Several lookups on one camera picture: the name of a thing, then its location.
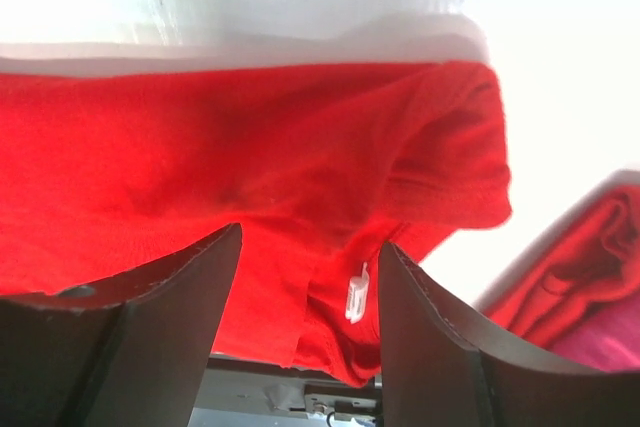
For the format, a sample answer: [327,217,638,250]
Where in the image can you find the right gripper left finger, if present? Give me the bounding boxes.
[1,224,242,426]

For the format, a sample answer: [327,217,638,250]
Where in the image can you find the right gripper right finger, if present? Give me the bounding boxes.
[378,243,639,427]

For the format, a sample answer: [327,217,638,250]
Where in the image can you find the red t shirt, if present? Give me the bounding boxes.
[486,185,639,348]
[1,61,511,387]

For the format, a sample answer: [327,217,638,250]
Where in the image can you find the folded pink t shirt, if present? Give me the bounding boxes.
[550,294,639,372]

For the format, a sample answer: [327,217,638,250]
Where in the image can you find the folded red t shirt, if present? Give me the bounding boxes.
[486,185,639,348]

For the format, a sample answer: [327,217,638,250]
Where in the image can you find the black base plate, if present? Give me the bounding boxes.
[189,355,384,426]

